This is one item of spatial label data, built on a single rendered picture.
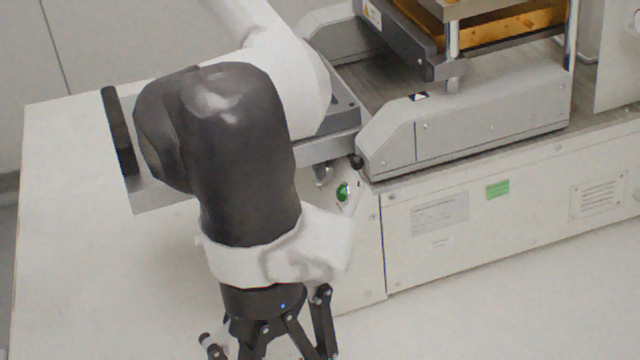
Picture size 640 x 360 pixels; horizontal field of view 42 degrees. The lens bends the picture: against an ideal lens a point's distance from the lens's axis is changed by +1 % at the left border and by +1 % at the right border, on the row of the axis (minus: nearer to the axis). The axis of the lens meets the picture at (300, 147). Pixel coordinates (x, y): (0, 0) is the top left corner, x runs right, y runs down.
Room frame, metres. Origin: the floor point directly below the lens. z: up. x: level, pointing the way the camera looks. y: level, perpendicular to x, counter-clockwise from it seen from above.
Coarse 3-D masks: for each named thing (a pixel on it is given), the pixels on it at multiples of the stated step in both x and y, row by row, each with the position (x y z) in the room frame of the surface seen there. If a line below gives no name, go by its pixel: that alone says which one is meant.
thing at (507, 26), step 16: (400, 0) 0.93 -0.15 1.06; (544, 0) 0.87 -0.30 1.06; (560, 0) 0.87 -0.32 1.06; (416, 16) 0.88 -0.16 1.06; (432, 16) 0.87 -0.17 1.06; (480, 16) 0.85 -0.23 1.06; (496, 16) 0.85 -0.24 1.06; (512, 16) 0.84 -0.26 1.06; (528, 16) 0.85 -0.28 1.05; (544, 16) 0.85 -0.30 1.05; (560, 16) 0.86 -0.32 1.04; (432, 32) 0.83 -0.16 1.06; (464, 32) 0.83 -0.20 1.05; (480, 32) 0.83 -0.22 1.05; (496, 32) 0.84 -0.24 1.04; (512, 32) 0.84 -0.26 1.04; (528, 32) 0.85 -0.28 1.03; (544, 32) 0.85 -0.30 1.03; (560, 32) 0.86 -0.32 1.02; (464, 48) 0.83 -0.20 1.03; (480, 48) 0.83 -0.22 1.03; (496, 48) 0.84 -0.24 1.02
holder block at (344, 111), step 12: (336, 84) 0.85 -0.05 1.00; (336, 96) 0.83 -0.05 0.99; (348, 96) 0.82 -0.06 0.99; (336, 108) 0.80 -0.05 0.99; (348, 108) 0.80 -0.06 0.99; (360, 108) 0.80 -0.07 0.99; (324, 120) 0.79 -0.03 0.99; (336, 120) 0.79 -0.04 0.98; (348, 120) 0.79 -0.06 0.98; (360, 120) 0.80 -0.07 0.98; (324, 132) 0.79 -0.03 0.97
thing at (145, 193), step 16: (128, 96) 0.94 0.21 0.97; (128, 112) 0.90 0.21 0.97; (368, 112) 0.82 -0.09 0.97; (128, 128) 0.86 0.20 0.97; (352, 128) 0.79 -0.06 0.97; (304, 144) 0.77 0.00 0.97; (320, 144) 0.78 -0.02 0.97; (336, 144) 0.78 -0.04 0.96; (352, 144) 0.78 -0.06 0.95; (144, 160) 0.78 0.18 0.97; (304, 160) 0.77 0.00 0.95; (320, 160) 0.77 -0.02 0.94; (128, 176) 0.76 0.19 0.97; (144, 176) 0.75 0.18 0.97; (128, 192) 0.73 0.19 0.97; (144, 192) 0.73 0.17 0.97; (160, 192) 0.73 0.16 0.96; (176, 192) 0.73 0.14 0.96; (144, 208) 0.73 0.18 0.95
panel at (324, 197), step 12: (300, 168) 0.89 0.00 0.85; (336, 168) 0.81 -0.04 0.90; (348, 168) 0.79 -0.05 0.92; (300, 180) 0.88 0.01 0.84; (312, 180) 0.85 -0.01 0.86; (336, 180) 0.80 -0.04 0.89; (348, 180) 0.78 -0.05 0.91; (360, 180) 0.75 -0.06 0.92; (300, 192) 0.87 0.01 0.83; (312, 192) 0.84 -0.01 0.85; (324, 192) 0.81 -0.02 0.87; (348, 192) 0.76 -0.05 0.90; (360, 192) 0.74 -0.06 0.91; (312, 204) 0.83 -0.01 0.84; (324, 204) 0.80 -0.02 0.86; (336, 204) 0.78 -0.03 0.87; (348, 204) 0.75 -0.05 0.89; (348, 216) 0.74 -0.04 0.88
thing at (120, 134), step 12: (108, 96) 0.87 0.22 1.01; (108, 108) 0.84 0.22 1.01; (120, 108) 0.84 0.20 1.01; (108, 120) 0.82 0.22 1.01; (120, 120) 0.81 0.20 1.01; (120, 132) 0.79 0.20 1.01; (120, 144) 0.76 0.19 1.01; (132, 144) 0.77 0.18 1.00; (120, 156) 0.76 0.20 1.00; (132, 156) 0.76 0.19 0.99; (120, 168) 0.76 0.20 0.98; (132, 168) 0.76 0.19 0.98
